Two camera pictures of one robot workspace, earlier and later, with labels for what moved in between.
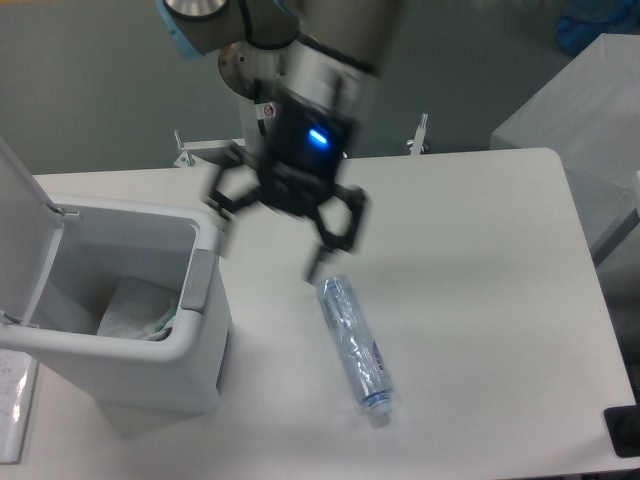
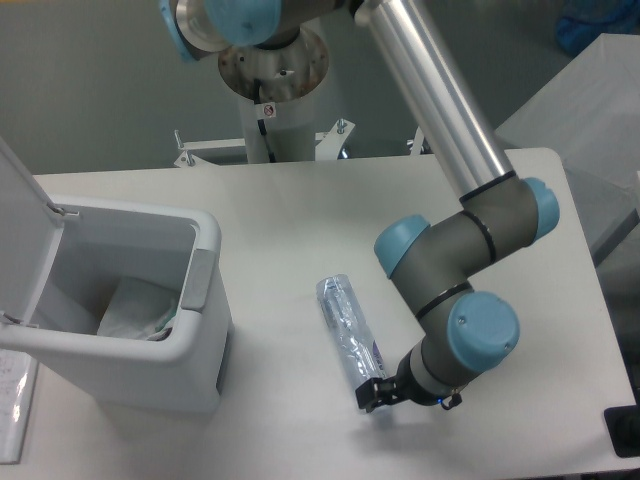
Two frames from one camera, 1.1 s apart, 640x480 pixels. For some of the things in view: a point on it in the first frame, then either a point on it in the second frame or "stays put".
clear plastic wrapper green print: [137, 310] stays put
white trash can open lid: [127, 302] stays put
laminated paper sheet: [18, 379] stays put
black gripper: [305, 152] → [377, 391]
